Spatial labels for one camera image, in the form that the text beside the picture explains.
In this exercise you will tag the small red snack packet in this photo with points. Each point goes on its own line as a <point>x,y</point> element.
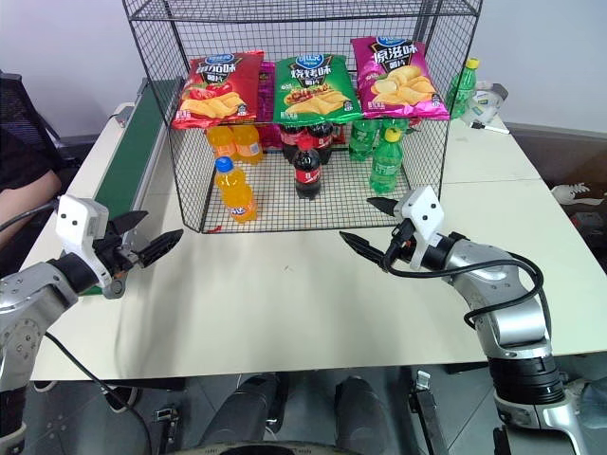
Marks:
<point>337,133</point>

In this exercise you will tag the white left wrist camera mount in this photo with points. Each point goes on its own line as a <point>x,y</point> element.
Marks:
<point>76,220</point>

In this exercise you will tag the person's bare forearm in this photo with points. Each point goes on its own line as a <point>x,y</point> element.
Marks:
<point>26,196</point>

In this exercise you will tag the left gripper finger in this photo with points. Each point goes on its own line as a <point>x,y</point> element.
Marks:
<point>159,246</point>
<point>129,222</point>

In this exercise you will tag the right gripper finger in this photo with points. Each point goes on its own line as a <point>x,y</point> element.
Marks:
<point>385,206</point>
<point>365,247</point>

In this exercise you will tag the clear plastic bag blue label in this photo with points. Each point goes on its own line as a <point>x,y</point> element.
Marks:
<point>486,102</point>

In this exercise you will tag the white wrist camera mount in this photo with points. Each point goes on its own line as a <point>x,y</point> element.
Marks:
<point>424,208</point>
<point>76,220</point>

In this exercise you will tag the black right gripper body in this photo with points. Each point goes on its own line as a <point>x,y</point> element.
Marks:
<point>402,242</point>

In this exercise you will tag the orange soda bottle blue cap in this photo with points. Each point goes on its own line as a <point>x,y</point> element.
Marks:
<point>237,194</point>

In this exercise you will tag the magenta potato chips bag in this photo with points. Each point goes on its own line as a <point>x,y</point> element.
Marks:
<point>398,76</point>

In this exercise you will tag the dark rounded robot leg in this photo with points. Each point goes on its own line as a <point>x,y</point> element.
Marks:
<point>246,407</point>
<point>362,410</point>

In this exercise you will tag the black metal support strut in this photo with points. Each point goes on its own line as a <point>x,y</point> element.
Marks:
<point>427,412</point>

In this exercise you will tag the white claw-shaped object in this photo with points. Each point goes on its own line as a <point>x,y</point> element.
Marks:
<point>576,193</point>

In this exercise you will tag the red potato chips bag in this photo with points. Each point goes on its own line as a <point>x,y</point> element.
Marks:
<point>215,90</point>

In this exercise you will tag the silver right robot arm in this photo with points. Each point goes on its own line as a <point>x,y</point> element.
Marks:
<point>512,322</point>

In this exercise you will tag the green potato chips bag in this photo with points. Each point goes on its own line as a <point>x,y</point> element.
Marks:
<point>315,87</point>

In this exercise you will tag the cola bottle red label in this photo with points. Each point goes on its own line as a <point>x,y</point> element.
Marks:
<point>323,140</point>
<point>291,140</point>
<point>307,173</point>

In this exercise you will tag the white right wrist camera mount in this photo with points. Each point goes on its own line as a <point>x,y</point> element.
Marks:
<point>424,208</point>

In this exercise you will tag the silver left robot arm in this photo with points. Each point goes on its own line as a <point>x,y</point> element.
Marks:
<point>28,303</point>

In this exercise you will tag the green conveyor belt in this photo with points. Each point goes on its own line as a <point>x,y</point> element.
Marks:
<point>128,161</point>

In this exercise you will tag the white marker pen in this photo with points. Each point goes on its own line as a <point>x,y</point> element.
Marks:
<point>488,127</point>

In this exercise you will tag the dark purple snack bag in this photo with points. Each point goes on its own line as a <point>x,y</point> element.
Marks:
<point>266,95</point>

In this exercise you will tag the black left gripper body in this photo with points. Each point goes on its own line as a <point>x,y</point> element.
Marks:
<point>114,253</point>

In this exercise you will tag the green soda bottle yellow cap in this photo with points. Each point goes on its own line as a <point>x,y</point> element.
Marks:
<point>386,163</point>
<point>462,90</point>

